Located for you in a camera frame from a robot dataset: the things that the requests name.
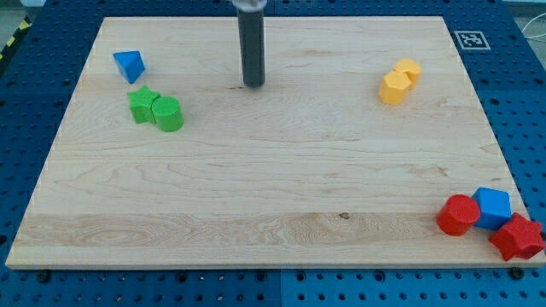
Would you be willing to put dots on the yellow hexagon block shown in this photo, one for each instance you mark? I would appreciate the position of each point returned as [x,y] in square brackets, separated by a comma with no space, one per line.
[394,88]

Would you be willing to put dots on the wooden board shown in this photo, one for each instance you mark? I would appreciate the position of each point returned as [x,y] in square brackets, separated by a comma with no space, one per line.
[312,170]

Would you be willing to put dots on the green cylinder block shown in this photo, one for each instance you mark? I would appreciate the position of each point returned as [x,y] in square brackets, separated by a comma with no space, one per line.
[167,113]

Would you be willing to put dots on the dark grey cylindrical pointer tool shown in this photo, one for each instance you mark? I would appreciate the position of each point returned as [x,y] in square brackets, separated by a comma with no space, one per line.
[251,35]

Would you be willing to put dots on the green star block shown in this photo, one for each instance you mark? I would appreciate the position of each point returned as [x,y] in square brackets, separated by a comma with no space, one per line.
[141,102]

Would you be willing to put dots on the yellow pentagon block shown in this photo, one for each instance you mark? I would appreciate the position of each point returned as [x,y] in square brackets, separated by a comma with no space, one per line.
[411,69]

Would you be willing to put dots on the blue triangular block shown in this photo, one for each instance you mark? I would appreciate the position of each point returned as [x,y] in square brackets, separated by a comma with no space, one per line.
[130,65]

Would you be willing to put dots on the red cylinder block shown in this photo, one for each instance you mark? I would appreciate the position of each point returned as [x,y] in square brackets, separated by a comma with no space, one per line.
[458,215]

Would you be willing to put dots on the white fiducial marker tag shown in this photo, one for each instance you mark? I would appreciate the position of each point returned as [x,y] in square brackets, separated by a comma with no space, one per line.
[472,40]

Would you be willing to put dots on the blue cube block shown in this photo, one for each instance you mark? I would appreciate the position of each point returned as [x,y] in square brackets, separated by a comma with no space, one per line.
[495,208]

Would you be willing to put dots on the red star block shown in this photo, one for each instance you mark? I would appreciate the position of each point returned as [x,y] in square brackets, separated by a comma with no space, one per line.
[519,237]

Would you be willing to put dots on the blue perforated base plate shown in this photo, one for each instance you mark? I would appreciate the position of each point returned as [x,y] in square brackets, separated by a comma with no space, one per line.
[35,91]

